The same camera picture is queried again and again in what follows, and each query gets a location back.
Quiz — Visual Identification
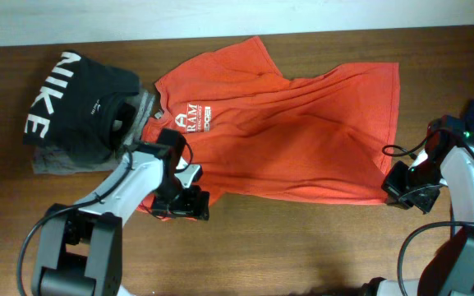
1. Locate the orange red t-shirt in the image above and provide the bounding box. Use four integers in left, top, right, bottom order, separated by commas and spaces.
142, 37, 400, 206

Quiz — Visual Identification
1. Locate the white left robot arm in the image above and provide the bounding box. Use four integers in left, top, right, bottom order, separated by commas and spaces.
31, 144, 209, 295

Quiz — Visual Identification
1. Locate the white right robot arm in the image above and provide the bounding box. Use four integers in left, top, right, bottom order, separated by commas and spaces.
361, 142, 474, 295

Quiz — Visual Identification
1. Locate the black Nike garment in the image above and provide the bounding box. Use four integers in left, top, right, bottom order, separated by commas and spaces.
23, 50, 140, 152

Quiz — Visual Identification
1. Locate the grey folded garment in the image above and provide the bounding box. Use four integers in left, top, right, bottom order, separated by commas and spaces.
32, 89, 156, 175

